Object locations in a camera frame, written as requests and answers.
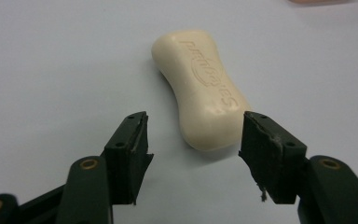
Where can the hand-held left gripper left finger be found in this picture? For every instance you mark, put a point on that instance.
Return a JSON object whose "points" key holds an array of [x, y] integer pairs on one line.
{"points": [[124, 161]]}

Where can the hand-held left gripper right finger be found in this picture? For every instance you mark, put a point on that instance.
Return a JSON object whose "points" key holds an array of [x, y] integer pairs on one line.
{"points": [[276, 168]]}

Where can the cream soap bar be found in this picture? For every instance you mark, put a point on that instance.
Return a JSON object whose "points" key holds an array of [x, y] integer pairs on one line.
{"points": [[200, 90]]}

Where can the pink object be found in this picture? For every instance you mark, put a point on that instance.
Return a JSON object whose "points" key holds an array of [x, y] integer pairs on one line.
{"points": [[317, 1]]}

